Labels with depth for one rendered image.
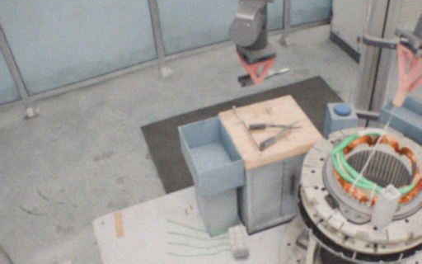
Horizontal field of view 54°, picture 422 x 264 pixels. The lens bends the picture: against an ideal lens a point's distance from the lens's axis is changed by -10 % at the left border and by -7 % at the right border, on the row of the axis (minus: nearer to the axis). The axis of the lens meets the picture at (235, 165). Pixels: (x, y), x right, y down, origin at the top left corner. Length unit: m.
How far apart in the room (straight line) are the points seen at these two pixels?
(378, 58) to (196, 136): 0.56
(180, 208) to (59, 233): 1.20
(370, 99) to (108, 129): 1.90
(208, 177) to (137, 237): 0.34
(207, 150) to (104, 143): 1.68
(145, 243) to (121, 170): 1.37
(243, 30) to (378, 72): 0.57
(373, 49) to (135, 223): 0.84
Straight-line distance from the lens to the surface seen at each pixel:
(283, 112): 1.12
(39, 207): 2.56
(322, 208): 0.87
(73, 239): 2.33
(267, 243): 1.19
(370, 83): 1.34
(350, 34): 3.37
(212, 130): 1.13
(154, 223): 1.26
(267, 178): 1.07
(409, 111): 1.26
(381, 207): 0.82
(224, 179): 1.01
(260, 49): 0.95
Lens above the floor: 1.77
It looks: 46 degrees down
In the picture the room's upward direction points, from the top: 3 degrees counter-clockwise
